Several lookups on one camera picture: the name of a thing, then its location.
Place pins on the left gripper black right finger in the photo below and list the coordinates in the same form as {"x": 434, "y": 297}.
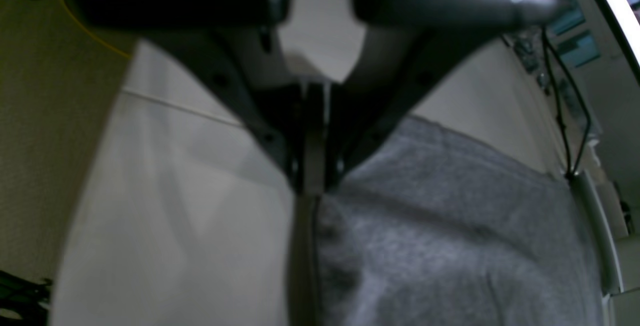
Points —
{"x": 408, "y": 48}

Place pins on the grey T-shirt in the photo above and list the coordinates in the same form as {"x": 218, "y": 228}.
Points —
{"x": 440, "y": 229}

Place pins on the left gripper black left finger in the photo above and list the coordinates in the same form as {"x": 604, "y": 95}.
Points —
{"x": 232, "y": 48}

